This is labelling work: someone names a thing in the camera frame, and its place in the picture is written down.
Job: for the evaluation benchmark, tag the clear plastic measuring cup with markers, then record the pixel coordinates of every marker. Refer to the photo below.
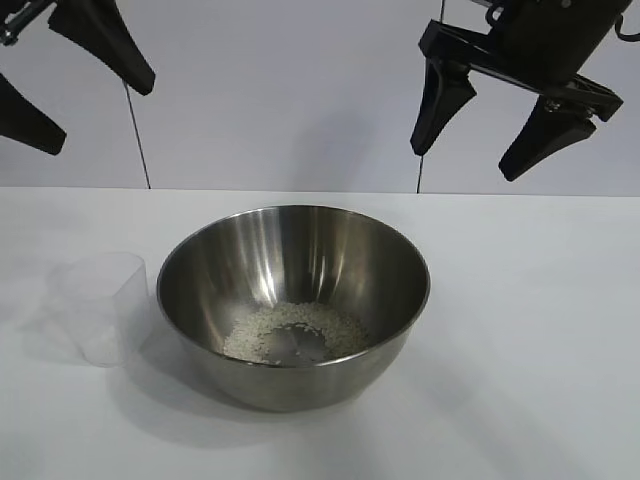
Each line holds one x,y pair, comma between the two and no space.
125,300

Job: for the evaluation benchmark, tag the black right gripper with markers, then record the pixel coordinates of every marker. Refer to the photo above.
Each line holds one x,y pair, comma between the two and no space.
545,45

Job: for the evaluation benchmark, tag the stainless steel mixing bowl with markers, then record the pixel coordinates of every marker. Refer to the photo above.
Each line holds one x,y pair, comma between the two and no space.
300,385

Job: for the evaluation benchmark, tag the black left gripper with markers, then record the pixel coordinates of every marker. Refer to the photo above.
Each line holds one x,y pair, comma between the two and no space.
20,15

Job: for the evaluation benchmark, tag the white uncooked rice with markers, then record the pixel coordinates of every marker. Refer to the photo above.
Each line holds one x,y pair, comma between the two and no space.
345,330

